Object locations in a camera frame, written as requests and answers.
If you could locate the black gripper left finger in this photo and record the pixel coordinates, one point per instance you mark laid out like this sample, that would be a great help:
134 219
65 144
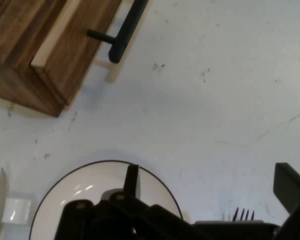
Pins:
131 182

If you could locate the wooden drawer with light edge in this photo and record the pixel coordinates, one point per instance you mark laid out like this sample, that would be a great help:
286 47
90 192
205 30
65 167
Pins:
72 62

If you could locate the white ceramic cutlery rest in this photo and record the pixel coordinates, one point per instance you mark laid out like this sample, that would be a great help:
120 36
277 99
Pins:
17 210

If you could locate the brown wooden cabinet box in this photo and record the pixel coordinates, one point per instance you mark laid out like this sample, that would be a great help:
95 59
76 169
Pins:
7 30

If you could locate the dark metal fork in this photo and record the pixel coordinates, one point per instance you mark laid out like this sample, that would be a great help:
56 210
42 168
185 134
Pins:
245 215

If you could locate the white plate with black rim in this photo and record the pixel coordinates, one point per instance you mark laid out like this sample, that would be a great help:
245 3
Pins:
90 182

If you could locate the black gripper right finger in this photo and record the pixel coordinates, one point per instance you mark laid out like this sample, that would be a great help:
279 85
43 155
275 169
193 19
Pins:
288 186

